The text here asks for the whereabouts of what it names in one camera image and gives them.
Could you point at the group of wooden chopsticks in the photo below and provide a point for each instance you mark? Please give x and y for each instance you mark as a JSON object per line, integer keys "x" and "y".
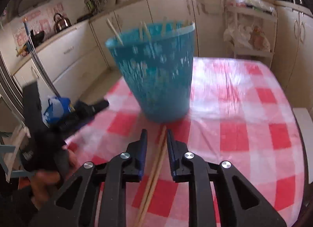
{"x": 115, "y": 32}

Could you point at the cream cabinets with drawers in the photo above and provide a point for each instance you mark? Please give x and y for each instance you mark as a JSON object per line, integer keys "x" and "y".
{"x": 291, "y": 46}

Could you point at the black wok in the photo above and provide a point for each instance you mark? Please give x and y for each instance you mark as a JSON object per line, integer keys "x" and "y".
{"x": 36, "y": 36}

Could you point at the white trolley shelf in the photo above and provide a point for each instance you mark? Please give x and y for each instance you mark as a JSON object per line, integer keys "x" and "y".
{"x": 251, "y": 14}

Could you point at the blue white plastic bag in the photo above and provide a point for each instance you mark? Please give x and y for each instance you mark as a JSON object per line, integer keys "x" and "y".
{"x": 57, "y": 109}

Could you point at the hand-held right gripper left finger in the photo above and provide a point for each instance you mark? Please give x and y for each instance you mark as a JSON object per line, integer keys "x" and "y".
{"x": 143, "y": 156}

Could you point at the cream kitchen cabinets with counter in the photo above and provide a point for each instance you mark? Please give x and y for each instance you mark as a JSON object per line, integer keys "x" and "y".
{"x": 73, "y": 53}

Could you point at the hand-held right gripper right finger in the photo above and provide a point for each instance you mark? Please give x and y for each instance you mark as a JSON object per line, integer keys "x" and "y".
{"x": 172, "y": 156}

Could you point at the teal floral cutout bucket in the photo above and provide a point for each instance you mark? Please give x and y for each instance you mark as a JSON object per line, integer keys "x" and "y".
{"x": 159, "y": 80}

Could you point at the copper kettle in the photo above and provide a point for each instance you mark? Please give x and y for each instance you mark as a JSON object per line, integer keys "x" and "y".
{"x": 61, "y": 23}

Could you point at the person's left hand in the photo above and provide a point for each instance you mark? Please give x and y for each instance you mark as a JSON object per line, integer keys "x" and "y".
{"x": 46, "y": 185}

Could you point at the red white checked tablecloth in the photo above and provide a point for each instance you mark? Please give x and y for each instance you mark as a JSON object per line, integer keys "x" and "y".
{"x": 244, "y": 109}

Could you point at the single wooden chopstick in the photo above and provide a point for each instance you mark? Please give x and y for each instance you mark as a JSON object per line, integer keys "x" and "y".
{"x": 152, "y": 170}
{"x": 156, "y": 180}

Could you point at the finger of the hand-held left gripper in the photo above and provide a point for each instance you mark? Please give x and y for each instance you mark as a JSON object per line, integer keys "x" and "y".
{"x": 94, "y": 107}
{"x": 75, "y": 123}

